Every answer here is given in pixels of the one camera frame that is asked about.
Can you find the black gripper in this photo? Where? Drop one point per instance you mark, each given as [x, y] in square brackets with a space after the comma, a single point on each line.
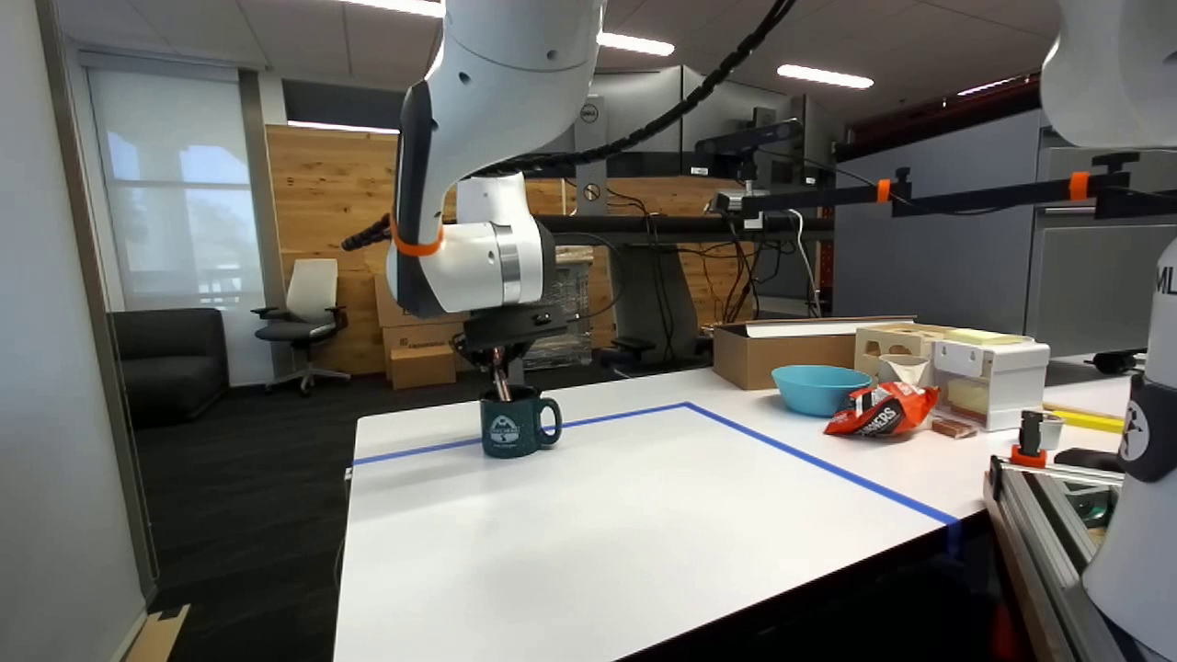
[494, 341]

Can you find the marker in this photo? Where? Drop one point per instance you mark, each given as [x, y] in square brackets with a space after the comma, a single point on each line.
[502, 385]

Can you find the dark green mug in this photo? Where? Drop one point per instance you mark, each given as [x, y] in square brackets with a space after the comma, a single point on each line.
[521, 426]

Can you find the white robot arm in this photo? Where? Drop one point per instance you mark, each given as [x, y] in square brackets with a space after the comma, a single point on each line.
[508, 78]

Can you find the wooden crate stack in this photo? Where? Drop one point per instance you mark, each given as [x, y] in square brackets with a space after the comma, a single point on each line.
[415, 351]

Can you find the white office chair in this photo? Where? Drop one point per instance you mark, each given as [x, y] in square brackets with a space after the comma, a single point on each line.
[305, 319]

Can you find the brown cardboard box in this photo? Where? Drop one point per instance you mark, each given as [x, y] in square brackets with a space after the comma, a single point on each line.
[752, 351]

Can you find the blue plastic bowl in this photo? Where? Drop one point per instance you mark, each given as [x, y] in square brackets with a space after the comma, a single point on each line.
[813, 388]

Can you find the black sofa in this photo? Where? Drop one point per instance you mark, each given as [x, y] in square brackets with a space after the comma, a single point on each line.
[174, 362]

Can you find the orange chip bag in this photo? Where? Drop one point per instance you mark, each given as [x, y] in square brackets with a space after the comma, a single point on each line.
[884, 414]

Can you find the white cardboard box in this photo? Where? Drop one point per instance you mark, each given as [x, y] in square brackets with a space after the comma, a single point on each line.
[989, 376]

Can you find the small black orange clamp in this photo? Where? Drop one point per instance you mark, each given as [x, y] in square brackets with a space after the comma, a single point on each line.
[1037, 437]

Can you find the aluminium rail frame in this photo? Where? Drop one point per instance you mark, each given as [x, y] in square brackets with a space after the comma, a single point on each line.
[1050, 526]

